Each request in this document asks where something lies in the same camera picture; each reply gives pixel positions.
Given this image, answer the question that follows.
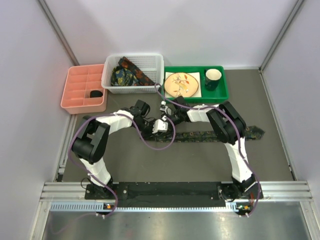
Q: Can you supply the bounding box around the purple cable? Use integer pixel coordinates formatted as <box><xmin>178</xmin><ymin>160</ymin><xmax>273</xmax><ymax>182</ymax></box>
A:
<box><xmin>153</xmin><ymin>82</ymin><xmax>262</xmax><ymax>218</ymax></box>
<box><xmin>67</xmin><ymin>113</ymin><xmax>176</xmax><ymax>217</ymax></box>

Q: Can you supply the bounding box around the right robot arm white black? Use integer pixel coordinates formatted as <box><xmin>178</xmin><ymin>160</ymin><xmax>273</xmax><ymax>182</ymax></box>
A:
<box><xmin>167</xmin><ymin>96</ymin><xmax>262</xmax><ymax>201</ymax></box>

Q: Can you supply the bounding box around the white perforated plastic basket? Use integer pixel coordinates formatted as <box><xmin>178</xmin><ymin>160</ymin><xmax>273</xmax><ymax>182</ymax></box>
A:
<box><xmin>101</xmin><ymin>53</ymin><xmax>165</xmax><ymax>94</ymax></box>

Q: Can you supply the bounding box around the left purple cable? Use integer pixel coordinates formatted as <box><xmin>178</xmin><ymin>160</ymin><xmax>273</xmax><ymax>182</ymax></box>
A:
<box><xmin>67</xmin><ymin>113</ymin><xmax>176</xmax><ymax>217</ymax></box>

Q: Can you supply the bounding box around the aluminium frame rail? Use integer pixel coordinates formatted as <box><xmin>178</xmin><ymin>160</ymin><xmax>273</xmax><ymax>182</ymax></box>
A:
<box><xmin>40</xmin><ymin>181</ymin><xmax>313</xmax><ymax>202</ymax></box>

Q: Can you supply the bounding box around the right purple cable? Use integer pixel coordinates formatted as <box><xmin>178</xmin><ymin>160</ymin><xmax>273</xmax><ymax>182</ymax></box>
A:
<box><xmin>153</xmin><ymin>82</ymin><xmax>262</xmax><ymax>218</ymax></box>

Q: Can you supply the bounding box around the dark green mug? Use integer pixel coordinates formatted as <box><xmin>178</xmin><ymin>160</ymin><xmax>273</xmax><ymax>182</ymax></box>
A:
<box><xmin>205</xmin><ymin>69</ymin><xmax>222</xmax><ymax>91</ymax></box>

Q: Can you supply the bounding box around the dark orange leaf tie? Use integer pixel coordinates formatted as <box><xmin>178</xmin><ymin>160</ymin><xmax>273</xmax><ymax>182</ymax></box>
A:
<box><xmin>118</xmin><ymin>56</ymin><xmax>155</xmax><ymax>87</ymax></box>

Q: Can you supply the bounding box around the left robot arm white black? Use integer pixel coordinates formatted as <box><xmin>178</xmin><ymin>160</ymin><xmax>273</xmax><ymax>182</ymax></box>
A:
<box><xmin>71</xmin><ymin>100</ymin><xmax>155</xmax><ymax>199</ymax></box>

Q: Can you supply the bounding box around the pink divided organizer box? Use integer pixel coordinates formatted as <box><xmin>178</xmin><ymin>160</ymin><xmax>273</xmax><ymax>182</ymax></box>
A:
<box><xmin>60</xmin><ymin>64</ymin><xmax>108</xmax><ymax>115</ymax></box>

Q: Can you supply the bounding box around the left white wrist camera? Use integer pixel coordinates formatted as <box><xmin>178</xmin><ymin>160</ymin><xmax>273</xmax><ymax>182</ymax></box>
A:
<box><xmin>152</xmin><ymin>116</ymin><xmax>169</xmax><ymax>134</ymax></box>

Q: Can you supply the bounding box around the blue yellow floral tie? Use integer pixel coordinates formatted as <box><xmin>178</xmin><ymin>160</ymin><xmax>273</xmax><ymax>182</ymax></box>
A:
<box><xmin>110</xmin><ymin>66</ymin><xmax>139</xmax><ymax>87</ymax></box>

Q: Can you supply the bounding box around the white slotted cable duct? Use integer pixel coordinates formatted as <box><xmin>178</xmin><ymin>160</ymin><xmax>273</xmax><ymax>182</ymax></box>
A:
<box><xmin>50</xmin><ymin>202</ymin><xmax>239</xmax><ymax>213</ymax></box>

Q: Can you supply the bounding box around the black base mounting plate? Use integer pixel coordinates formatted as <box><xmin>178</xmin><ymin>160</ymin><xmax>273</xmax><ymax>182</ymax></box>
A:
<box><xmin>84</xmin><ymin>181</ymin><xmax>264</xmax><ymax>208</ymax></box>

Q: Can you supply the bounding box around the aluminium corner post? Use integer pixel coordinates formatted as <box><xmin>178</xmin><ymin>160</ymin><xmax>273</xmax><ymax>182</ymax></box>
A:
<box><xmin>259</xmin><ymin>0</ymin><xmax>306</xmax><ymax>73</ymax></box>
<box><xmin>36</xmin><ymin>0</ymin><xmax>80</xmax><ymax>66</ymax></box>

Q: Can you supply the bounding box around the beige floral plate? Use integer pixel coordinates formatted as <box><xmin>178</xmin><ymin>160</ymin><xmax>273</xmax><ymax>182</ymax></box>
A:
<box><xmin>164</xmin><ymin>72</ymin><xmax>201</xmax><ymax>98</ymax></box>

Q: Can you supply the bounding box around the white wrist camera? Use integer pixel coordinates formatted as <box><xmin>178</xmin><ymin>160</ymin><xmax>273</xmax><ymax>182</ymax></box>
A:
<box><xmin>152</xmin><ymin>116</ymin><xmax>169</xmax><ymax>134</ymax></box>
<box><xmin>159</xmin><ymin>101</ymin><xmax>172</xmax><ymax>115</ymax></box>

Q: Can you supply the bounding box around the white paper napkin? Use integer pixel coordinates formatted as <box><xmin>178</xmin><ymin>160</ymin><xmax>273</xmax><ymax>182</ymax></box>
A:
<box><xmin>165</xmin><ymin>71</ymin><xmax>202</xmax><ymax>98</ymax></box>

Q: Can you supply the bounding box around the right aluminium corner post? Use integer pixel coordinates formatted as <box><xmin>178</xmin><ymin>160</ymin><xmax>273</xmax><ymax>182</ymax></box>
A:
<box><xmin>259</xmin><ymin>0</ymin><xmax>306</xmax><ymax>73</ymax></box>

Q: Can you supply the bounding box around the left aluminium corner post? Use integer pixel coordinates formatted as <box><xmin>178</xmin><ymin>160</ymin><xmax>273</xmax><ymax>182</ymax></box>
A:
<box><xmin>36</xmin><ymin>0</ymin><xmax>80</xmax><ymax>66</ymax></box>

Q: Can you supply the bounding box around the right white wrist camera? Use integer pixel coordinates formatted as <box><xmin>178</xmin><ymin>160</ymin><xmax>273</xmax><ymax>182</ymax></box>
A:
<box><xmin>159</xmin><ymin>101</ymin><xmax>172</xmax><ymax>115</ymax></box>

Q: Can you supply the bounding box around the rolled black tie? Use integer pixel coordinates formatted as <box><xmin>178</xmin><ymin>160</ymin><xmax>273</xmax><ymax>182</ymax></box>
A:
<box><xmin>89</xmin><ymin>90</ymin><xmax>103</xmax><ymax>98</ymax></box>

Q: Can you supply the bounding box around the green plastic tray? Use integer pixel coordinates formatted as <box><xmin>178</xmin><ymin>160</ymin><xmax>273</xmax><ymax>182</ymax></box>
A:
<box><xmin>164</xmin><ymin>65</ymin><xmax>229</xmax><ymax>104</ymax></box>

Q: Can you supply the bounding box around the green floral tie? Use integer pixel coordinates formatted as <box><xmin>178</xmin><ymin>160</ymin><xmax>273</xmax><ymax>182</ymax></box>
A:
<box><xmin>147</xmin><ymin>125</ymin><xmax>265</xmax><ymax>143</ymax></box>

